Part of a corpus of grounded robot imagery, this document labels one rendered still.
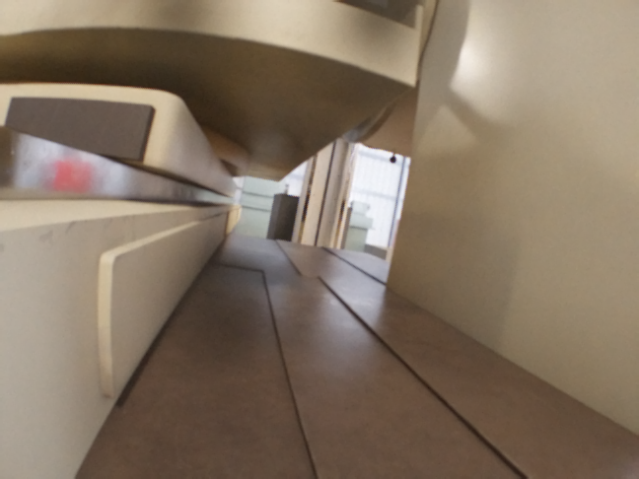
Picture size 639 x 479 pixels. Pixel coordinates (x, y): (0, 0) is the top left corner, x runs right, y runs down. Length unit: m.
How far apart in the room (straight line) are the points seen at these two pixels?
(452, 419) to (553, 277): 0.17
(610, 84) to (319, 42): 0.27
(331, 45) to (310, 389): 0.26
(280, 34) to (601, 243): 0.32
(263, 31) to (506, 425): 0.34
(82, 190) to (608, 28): 0.46
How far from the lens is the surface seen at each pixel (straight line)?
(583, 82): 0.37
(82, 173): 0.21
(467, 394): 0.25
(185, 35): 0.29
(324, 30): 0.29
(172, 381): 0.20
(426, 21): 0.72
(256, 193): 6.45
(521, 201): 0.37
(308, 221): 2.12
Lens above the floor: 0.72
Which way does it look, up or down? 4 degrees down
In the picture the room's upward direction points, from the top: 11 degrees clockwise
